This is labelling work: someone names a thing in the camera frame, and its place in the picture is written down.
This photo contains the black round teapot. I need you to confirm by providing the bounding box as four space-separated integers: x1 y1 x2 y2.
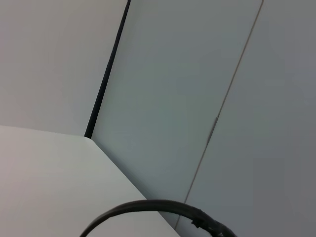
79 199 239 237

